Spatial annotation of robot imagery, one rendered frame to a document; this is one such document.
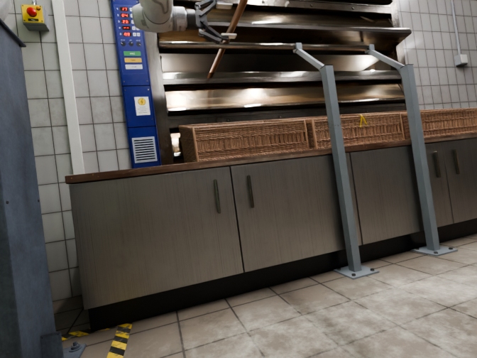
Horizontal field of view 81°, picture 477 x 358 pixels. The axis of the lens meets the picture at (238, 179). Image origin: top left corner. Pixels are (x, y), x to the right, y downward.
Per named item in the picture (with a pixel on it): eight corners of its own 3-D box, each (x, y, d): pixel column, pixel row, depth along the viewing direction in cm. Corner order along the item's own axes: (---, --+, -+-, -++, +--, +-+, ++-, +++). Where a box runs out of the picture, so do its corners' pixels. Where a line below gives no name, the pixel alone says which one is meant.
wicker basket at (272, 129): (182, 172, 162) (177, 125, 163) (270, 162, 179) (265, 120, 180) (195, 163, 116) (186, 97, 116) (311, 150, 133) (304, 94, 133)
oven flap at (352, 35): (158, 23, 150) (158, 47, 169) (412, 33, 202) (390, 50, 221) (157, 19, 150) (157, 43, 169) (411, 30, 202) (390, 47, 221)
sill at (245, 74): (162, 83, 169) (161, 77, 169) (393, 78, 222) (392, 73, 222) (162, 79, 164) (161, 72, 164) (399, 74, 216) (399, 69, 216)
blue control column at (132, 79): (151, 234, 337) (129, 60, 341) (165, 232, 341) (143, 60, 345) (146, 282, 152) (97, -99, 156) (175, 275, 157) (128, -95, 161)
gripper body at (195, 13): (183, 15, 121) (204, 15, 124) (186, 33, 121) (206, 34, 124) (184, 3, 114) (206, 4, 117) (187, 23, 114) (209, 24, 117)
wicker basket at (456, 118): (353, 153, 198) (348, 114, 198) (414, 145, 214) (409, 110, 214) (413, 139, 151) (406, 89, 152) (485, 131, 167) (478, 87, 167)
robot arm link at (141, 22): (172, 36, 122) (174, 25, 110) (135, 35, 118) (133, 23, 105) (169, 10, 120) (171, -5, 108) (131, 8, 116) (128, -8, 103)
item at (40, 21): (28, 30, 145) (25, 12, 145) (50, 31, 148) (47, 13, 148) (21, 22, 138) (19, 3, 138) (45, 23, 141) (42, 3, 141)
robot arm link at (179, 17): (172, 35, 120) (186, 35, 122) (174, 23, 112) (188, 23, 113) (170, 14, 121) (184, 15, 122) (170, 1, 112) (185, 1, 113)
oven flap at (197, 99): (168, 115, 163) (163, 88, 170) (404, 102, 215) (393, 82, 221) (168, 110, 159) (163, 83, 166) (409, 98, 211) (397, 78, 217)
